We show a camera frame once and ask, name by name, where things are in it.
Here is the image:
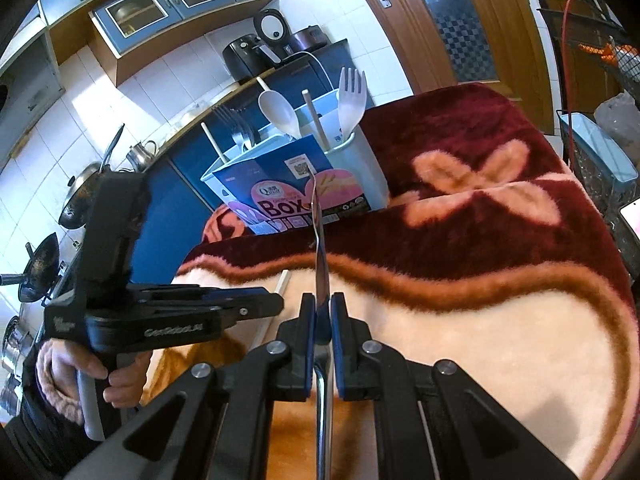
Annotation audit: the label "white plastic spoon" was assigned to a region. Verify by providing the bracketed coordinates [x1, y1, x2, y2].
[258, 90, 302, 142]

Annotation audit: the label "clear plastic bag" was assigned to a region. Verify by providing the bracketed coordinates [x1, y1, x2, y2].
[594, 90, 640, 142]

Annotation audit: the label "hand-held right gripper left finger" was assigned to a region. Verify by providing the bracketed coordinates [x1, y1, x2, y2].
[57, 294, 319, 480]

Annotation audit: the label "blue kitchen counter cabinet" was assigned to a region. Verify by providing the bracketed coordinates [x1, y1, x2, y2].
[114, 39, 372, 283]

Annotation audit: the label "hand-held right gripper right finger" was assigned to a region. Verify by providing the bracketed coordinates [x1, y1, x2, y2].
[330, 294, 582, 480]

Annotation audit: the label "metal canisters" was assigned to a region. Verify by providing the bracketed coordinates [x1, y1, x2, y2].
[0, 316, 27, 412]

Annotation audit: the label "light blue bin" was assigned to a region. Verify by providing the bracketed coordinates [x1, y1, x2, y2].
[558, 112, 640, 184]

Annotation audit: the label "person's left hand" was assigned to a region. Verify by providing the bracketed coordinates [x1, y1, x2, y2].
[38, 342, 153, 409]

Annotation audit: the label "blue wall cabinets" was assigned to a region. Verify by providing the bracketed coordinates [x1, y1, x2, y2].
[39, 0, 279, 87]

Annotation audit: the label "white chopstick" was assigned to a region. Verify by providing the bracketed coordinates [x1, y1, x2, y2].
[257, 269, 292, 352]
[417, 401, 437, 461]
[301, 88, 334, 154]

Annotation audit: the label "black air fryer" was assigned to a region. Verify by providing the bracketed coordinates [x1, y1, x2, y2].
[222, 35, 282, 82]

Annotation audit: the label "white cable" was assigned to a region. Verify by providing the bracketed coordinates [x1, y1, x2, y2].
[276, 50, 337, 95]

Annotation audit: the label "wooden door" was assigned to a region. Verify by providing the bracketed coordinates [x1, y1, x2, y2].
[339, 0, 568, 137]

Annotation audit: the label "black wok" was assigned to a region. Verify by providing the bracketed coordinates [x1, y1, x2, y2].
[0, 232, 62, 305]
[58, 122, 127, 229]

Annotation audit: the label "metal kettle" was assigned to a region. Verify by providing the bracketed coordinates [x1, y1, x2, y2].
[125, 140, 159, 172]

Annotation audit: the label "red floral blanket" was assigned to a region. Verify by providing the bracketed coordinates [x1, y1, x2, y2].
[141, 82, 639, 480]

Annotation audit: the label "range hood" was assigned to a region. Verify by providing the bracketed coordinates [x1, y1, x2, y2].
[0, 35, 67, 163]

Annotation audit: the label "phone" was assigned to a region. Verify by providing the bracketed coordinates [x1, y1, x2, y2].
[619, 198, 640, 242]

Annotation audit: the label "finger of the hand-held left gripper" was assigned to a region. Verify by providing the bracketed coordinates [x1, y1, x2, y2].
[129, 283, 272, 307]
[219, 295, 286, 329]

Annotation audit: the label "dark cooking pot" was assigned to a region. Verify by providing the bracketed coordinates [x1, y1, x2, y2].
[290, 27, 332, 54]

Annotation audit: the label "white plastic container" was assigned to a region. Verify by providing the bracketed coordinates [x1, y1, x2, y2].
[292, 91, 390, 210]

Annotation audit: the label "black wire rack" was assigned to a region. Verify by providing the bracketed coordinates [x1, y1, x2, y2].
[536, 0, 640, 282]

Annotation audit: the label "person's left forearm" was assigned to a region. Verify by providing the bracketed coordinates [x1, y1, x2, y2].
[0, 344, 103, 480]

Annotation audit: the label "white plastic fork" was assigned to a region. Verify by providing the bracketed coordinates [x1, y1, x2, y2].
[336, 66, 367, 147]

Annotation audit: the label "blue printed cardboard box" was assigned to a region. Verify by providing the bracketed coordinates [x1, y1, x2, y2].
[201, 132, 368, 236]

